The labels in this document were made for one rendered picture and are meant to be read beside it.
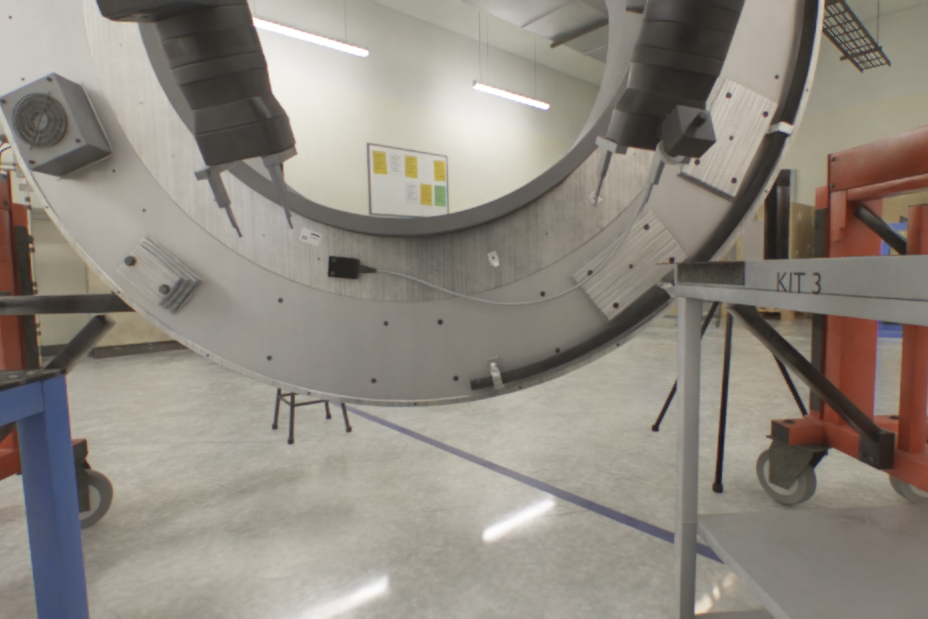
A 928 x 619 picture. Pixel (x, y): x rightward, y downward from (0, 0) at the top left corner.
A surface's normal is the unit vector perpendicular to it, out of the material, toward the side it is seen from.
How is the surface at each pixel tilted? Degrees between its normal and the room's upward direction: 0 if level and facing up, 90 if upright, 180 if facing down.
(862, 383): 90
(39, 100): 90
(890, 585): 0
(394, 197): 90
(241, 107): 110
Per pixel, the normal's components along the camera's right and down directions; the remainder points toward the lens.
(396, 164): 0.65, 0.04
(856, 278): -1.00, 0.03
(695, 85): 0.11, 0.59
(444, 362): 0.02, 0.07
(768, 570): -0.02, -1.00
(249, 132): -0.07, 0.47
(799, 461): -0.92, 0.05
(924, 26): -0.76, 0.07
